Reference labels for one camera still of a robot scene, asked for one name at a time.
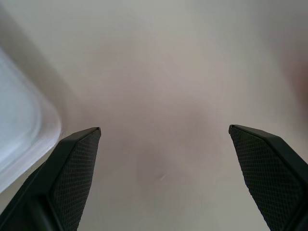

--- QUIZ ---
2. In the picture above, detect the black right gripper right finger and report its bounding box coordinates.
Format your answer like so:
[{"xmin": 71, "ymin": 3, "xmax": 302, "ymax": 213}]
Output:
[{"xmin": 228, "ymin": 124, "xmax": 308, "ymax": 231}]

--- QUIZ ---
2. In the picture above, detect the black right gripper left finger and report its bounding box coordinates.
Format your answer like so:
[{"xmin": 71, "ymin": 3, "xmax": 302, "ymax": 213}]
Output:
[{"xmin": 0, "ymin": 127, "xmax": 102, "ymax": 231}]

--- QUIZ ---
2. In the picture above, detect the white box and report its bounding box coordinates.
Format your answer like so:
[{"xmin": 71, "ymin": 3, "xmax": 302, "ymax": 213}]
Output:
[{"xmin": 0, "ymin": 45, "xmax": 64, "ymax": 191}]

